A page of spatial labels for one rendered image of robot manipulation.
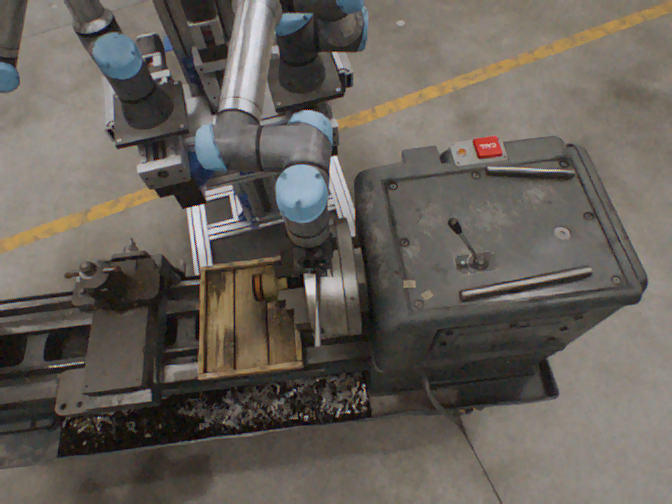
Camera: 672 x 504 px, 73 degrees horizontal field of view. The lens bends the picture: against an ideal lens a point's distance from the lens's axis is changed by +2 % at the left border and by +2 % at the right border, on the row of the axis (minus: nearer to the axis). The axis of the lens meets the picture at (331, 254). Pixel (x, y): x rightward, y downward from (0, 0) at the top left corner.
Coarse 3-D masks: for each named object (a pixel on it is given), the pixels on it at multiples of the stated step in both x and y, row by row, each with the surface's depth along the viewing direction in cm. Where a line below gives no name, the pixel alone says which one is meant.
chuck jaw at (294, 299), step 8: (296, 288) 117; (304, 288) 117; (280, 296) 116; (288, 296) 116; (296, 296) 116; (304, 296) 115; (280, 304) 117; (288, 304) 114; (296, 304) 114; (304, 304) 114; (288, 312) 115; (296, 312) 113; (304, 312) 113; (296, 320) 111; (304, 320) 111; (296, 328) 113; (304, 328) 113; (320, 328) 111
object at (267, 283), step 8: (264, 272) 119; (272, 272) 118; (256, 280) 117; (264, 280) 117; (272, 280) 117; (280, 280) 118; (288, 280) 123; (256, 288) 117; (264, 288) 116; (272, 288) 116; (280, 288) 118; (288, 288) 123; (256, 296) 118; (264, 296) 118; (272, 296) 117
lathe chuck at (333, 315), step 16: (336, 256) 106; (336, 272) 105; (320, 288) 105; (336, 288) 105; (320, 304) 106; (336, 304) 106; (320, 320) 108; (336, 320) 108; (320, 336) 113; (336, 336) 115
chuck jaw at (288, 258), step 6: (288, 240) 114; (288, 246) 115; (282, 252) 117; (288, 252) 115; (282, 258) 116; (288, 258) 116; (276, 264) 118; (282, 264) 116; (288, 264) 116; (276, 270) 117; (282, 270) 117; (288, 270) 117; (300, 270) 117; (276, 276) 118
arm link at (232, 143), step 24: (240, 0) 83; (264, 0) 83; (240, 24) 81; (264, 24) 82; (240, 48) 78; (264, 48) 80; (240, 72) 76; (264, 72) 79; (240, 96) 75; (216, 120) 75; (240, 120) 73; (216, 144) 72; (240, 144) 71; (216, 168) 75; (240, 168) 74
